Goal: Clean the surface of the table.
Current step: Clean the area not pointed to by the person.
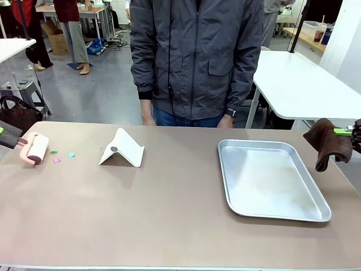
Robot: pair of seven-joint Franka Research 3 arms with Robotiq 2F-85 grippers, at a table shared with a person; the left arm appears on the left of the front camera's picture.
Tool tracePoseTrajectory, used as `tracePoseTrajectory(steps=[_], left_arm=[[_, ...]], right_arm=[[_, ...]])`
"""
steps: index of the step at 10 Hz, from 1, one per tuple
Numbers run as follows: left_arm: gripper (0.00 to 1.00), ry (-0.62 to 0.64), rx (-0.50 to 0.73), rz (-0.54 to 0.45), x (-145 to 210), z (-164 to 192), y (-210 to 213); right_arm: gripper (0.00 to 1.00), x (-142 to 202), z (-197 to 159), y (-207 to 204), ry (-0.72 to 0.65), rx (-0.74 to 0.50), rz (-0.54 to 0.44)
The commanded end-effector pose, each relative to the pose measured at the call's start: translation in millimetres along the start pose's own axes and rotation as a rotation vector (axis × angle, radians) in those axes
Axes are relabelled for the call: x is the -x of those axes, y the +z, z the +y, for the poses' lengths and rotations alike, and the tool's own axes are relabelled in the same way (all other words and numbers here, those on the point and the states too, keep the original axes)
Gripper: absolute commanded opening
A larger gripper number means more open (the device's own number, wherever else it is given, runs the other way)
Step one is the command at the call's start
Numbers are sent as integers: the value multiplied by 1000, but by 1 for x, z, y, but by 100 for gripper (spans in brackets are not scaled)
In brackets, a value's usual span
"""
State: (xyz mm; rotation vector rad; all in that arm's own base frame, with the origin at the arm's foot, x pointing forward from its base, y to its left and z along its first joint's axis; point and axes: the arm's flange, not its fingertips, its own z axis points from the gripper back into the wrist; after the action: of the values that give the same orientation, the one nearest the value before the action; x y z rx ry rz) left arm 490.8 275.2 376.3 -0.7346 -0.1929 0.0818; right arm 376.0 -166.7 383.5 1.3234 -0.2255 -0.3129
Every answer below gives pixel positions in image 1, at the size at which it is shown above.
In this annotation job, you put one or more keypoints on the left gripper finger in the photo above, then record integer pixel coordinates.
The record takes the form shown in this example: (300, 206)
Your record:
(9, 128)
(8, 141)

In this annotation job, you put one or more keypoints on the clear plastic container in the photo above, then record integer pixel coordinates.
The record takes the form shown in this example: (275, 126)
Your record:
(311, 27)

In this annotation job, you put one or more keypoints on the long wooden table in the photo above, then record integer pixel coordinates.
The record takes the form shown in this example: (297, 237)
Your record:
(93, 11)

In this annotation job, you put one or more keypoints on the pink lint roller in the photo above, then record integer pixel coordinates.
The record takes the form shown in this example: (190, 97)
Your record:
(35, 148)

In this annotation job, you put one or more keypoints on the small white table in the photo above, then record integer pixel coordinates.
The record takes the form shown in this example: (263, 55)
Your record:
(11, 48)

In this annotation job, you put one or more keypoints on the blue plastic bag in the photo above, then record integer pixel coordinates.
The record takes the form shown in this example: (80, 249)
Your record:
(96, 46)

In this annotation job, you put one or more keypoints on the person in beige trousers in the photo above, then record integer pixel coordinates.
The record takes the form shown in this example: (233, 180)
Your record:
(73, 36)

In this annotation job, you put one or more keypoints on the drink cup with straw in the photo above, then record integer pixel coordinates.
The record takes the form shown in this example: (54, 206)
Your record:
(319, 32)

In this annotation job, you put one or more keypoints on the cardboard box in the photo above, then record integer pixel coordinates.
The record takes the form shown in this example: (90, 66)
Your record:
(56, 42)

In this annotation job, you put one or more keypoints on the person's right forearm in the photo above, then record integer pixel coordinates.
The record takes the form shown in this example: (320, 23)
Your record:
(144, 70)

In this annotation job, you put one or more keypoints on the wooden desk with drinks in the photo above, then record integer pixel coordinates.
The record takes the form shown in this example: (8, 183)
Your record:
(304, 38)

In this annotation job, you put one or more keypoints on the person in grey clothes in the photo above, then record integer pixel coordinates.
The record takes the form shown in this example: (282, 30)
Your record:
(270, 25)

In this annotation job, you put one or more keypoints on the black wrist watch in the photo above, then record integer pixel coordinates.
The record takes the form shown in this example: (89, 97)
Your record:
(231, 112)

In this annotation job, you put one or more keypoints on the brown towel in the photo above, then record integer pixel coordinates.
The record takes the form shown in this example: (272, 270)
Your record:
(328, 141)

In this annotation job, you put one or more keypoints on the person in red apron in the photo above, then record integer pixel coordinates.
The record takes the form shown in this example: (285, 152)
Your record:
(31, 34)

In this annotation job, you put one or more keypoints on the white folded stand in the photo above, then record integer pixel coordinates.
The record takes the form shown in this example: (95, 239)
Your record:
(124, 149)

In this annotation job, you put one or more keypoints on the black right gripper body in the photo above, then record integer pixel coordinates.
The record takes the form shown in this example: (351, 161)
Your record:
(357, 135)

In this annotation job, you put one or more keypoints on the black stand pole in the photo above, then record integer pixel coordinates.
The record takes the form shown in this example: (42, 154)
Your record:
(298, 25)
(24, 19)

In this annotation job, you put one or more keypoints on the dark handbag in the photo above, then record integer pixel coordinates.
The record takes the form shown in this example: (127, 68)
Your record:
(19, 115)

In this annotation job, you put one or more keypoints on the person's left forearm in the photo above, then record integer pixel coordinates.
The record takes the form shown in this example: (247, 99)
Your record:
(245, 84)

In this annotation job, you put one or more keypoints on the blue container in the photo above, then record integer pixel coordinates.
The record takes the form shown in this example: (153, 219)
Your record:
(327, 36)

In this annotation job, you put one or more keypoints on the person in grey jacket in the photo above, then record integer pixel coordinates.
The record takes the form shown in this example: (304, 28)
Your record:
(197, 56)

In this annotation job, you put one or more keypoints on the person's left hand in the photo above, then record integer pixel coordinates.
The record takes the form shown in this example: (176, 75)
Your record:
(225, 121)

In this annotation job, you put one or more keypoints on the metal tray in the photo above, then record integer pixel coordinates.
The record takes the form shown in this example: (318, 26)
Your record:
(270, 180)

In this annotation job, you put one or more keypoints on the large white table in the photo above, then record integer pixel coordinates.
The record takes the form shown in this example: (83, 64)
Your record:
(296, 84)

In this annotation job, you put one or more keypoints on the metal stool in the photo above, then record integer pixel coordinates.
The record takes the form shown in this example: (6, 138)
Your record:
(28, 90)

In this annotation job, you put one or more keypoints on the person's right hand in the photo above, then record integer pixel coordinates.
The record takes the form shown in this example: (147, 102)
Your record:
(147, 113)

